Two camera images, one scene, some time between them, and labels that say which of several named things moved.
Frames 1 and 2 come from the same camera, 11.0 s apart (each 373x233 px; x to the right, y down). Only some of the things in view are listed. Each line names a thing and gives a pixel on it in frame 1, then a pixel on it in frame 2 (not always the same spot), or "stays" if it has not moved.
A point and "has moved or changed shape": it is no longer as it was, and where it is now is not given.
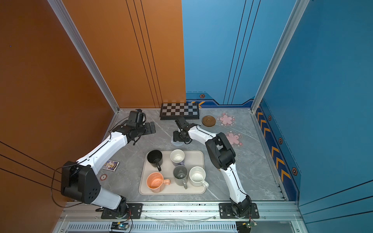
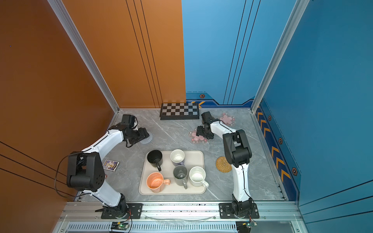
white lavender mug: [178, 156] stays
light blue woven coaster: [177, 143] → [147, 140]
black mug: [155, 158] stays
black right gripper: [175, 137] → [199, 132]
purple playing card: [111, 165] stays
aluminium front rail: [275, 217] stays
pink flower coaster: [234, 139] has moved or changed shape
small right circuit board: [245, 226] stays
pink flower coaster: [226, 120] stays
